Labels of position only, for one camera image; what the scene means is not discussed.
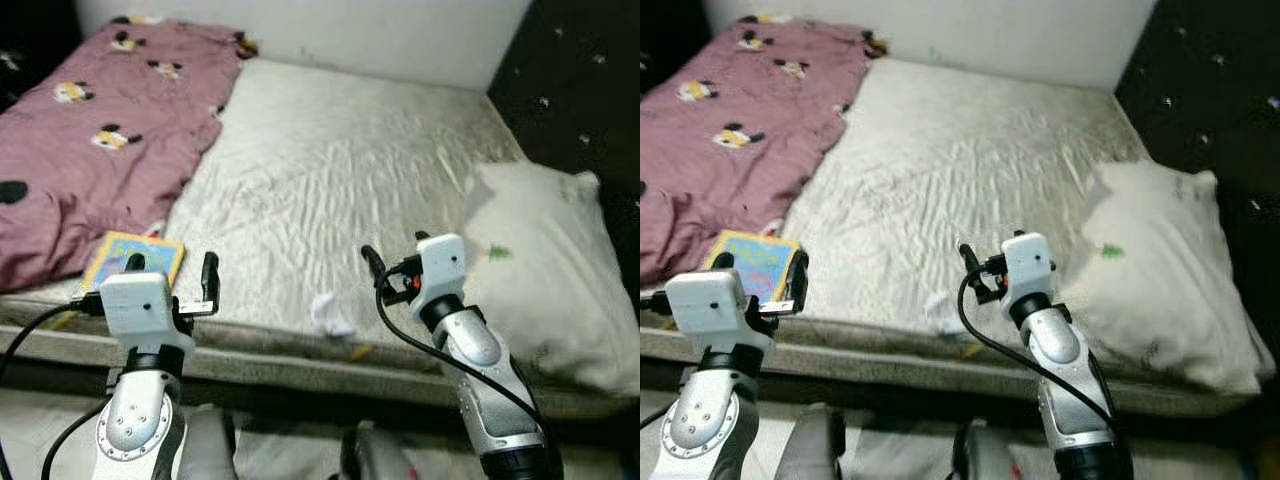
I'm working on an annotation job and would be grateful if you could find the grey quilted mattress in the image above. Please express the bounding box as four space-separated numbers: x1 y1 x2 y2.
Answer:
0 58 641 421
640 58 1280 416

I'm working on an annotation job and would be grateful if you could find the white pillow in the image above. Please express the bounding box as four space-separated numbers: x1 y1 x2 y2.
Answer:
462 162 641 396
1065 160 1276 396

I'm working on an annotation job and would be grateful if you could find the black bag heap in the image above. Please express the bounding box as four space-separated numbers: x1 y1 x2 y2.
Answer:
0 0 83 113
640 0 713 81

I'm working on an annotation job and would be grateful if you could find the dark tufted headboard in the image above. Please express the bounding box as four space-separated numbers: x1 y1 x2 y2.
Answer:
487 0 641 291
1115 0 1280 331

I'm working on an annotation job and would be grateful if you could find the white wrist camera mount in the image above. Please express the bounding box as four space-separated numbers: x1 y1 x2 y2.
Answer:
665 268 769 349
1000 232 1057 307
408 233 468 313
98 270 198 351

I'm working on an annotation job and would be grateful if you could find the mauve cartoon mouse quilt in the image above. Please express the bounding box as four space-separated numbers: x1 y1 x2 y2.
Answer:
640 15 886 286
0 15 259 293

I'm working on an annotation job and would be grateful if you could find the grey robot leg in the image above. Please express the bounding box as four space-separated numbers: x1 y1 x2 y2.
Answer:
775 403 849 480
338 420 419 480
950 420 1023 480
175 403 241 480

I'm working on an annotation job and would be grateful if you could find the grey left robot leg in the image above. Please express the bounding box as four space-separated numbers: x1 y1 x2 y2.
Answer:
775 403 849 480
175 403 241 480

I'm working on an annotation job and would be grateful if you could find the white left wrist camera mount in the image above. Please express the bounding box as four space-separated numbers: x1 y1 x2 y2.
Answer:
98 270 198 351
665 268 769 349

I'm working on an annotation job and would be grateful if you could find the grey right robot leg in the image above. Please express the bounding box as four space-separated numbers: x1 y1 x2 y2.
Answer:
950 420 1023 480
338 420 419 480

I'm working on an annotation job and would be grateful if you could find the blue yellow picture book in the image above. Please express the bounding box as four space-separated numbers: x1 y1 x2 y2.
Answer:
82 232 186 296
705 230 806 306

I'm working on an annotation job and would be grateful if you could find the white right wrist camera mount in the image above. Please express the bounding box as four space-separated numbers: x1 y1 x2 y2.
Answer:
408 233 468 313
1000 232 1057 307

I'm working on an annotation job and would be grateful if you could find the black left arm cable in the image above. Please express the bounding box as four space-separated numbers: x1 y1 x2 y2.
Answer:
640 290 701 431
0 290 111 480

